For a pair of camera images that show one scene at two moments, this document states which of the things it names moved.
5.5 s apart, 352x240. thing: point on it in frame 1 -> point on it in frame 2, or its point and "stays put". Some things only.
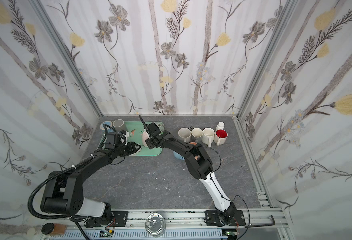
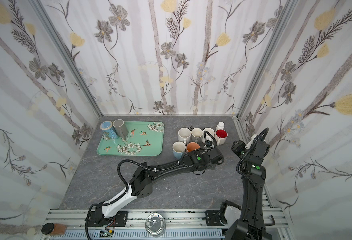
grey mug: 197,133 stays put
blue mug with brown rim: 108,130 stays put
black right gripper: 151,132 -> 239,148
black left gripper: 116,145 -> 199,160
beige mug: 184,134 stays put
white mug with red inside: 220,136 stays put
